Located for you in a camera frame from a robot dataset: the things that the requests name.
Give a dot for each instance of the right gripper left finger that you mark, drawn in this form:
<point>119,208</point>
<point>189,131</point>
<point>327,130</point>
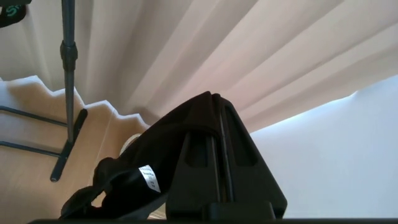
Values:
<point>192,186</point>

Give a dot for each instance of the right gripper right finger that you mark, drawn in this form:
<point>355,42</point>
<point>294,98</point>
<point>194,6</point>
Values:
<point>248,180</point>

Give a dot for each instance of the black garment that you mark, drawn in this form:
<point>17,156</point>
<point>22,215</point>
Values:
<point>140,155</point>
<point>9,15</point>

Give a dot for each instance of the white laundry basket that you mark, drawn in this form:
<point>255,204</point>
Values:
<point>127,144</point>

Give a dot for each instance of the black clothes rack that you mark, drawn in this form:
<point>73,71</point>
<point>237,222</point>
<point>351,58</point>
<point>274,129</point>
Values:
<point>69,77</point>

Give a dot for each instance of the beige curtain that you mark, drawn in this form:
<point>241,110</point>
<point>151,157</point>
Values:
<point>217,46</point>

